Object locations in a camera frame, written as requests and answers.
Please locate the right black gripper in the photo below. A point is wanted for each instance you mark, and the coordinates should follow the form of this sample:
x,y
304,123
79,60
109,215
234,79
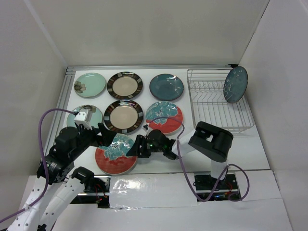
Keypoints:
x,y
143,146

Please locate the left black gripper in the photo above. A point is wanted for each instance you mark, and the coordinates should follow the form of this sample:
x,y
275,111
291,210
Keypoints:
x,y
106,139

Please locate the red teal plate front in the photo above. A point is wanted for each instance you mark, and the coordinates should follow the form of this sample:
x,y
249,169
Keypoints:
x,y
113,160

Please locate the red teal plate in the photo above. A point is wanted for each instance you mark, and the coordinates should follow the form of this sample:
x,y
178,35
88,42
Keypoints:
x,y
160,116
113,160

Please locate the dark teal plate front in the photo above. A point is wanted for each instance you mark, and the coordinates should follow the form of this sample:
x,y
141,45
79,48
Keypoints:
x,y
235,84

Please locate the dark teal plate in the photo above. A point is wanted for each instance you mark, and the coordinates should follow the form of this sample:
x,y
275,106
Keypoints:
x,y
235,84
166,87

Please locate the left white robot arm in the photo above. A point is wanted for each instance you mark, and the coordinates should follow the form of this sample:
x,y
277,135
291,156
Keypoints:
x,y
58,182

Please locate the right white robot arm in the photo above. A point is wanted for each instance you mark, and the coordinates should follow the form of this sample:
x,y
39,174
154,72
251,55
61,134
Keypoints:
x,y
209,140

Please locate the mint floral plate front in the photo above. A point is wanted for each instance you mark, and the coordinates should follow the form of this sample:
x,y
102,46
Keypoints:
x,y
97,116

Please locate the mint floral plate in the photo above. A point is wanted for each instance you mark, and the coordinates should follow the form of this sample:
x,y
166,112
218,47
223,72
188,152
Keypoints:
x,y
89,85
97,116

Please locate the black rim beige plate front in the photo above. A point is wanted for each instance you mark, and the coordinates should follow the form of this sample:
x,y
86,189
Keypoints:
x,y
123,116

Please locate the black rim beige plate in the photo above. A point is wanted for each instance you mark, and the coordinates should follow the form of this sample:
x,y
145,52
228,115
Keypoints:
x,y
123,116
124,85

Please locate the white tape sheet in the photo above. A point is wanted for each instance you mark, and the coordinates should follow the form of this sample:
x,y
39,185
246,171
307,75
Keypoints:
x,y
150,191

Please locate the mint floral plate back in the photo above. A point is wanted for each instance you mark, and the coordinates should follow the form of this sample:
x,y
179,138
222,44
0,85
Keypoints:
x,y
89,85

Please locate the black rim beige plate back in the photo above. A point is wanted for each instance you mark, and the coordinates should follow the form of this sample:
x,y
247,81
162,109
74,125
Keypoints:
x,y
124,85

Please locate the dark teal plate back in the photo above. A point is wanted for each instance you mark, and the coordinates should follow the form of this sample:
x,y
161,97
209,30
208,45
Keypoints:
x,y
166,87

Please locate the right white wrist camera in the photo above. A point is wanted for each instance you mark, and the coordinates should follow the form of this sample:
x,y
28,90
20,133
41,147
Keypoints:
x,y
146,127

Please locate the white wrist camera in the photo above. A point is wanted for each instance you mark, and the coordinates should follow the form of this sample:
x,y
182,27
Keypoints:
x,y
83,118
146,127

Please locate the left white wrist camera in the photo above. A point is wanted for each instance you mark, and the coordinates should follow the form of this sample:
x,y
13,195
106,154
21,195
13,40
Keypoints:
x,y
83,118

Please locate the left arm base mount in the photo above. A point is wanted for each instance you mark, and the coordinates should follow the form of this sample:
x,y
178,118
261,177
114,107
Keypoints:
x,y
97,194

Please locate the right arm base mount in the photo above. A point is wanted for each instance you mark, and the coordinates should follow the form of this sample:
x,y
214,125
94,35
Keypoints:
x,y
204,184

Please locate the metal wire dish rack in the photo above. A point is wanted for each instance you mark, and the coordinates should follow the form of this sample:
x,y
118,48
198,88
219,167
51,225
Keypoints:
x,y
206,88

